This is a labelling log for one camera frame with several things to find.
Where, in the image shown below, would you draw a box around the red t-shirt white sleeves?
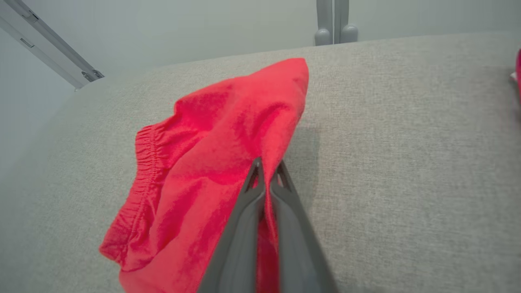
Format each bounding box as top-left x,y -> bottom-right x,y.
510,48 -> 521,103

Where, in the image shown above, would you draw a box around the grey metal support frame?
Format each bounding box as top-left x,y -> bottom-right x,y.
0,0 -> 105,90

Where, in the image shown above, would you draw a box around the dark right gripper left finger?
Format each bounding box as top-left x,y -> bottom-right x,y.
197,157 -> 267,293

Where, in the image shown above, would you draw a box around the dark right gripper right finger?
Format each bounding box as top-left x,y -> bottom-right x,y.
268,160 -> 339,293

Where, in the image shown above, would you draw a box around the grey partition post rounded feet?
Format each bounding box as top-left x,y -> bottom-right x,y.
314,0 -> 359,46

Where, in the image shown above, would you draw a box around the red shorts number 23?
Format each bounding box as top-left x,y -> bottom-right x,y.
99,57 -> 310,293

